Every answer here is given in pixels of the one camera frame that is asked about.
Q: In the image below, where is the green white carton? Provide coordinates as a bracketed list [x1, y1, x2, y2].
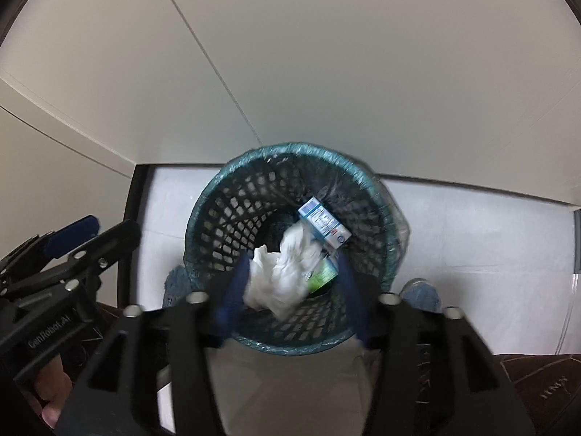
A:
[307, 255, 338, 293]

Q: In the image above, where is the blue white milk carton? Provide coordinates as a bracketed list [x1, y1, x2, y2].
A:
[298, 197, 352, 250]

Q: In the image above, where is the white tissue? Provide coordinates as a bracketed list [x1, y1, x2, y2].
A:
[243, 222, 322, 321]

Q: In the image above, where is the dark green mesh trash bin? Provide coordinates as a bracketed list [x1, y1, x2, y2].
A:
[184, 143, 410, 356]

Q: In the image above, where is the person left hand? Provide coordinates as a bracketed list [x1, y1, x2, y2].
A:
[29, 355, 73, 429]

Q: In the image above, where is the brown slipper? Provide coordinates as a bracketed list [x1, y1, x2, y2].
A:
[494, 354, 581, 436]

